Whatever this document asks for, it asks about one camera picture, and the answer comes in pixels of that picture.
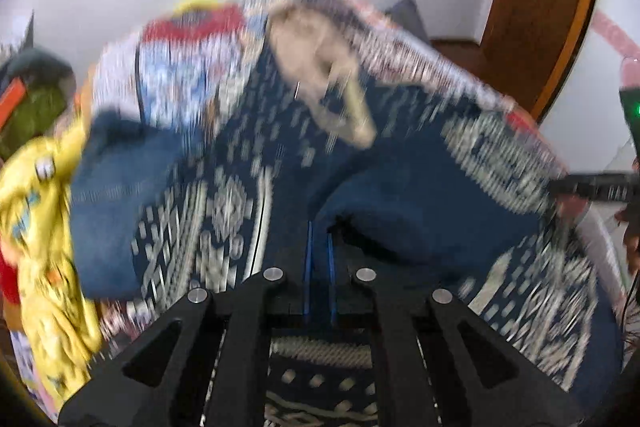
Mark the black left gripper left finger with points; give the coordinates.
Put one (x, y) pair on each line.
(204, 362)

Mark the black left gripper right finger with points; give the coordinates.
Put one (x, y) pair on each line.
(435, 362)

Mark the navy patterned hooded jacket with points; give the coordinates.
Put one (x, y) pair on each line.
(345, 147)

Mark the yellow duck fleece blanket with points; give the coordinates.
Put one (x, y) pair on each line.
(45, 256)

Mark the red plush toy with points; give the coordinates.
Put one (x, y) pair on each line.
(8, 282)

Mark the blue denim jeans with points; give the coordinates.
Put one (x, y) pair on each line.
(125, 164)

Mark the brown wooden door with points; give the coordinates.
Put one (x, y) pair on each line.
(529, 45)

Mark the colourful patchwork bedspread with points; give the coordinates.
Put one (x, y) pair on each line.
(273, 132)

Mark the grey pillow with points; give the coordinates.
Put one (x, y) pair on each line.
(406, 14)

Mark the dark green bag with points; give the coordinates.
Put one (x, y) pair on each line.
(47, 79)

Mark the orange box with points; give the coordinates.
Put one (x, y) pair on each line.
(10, 99)

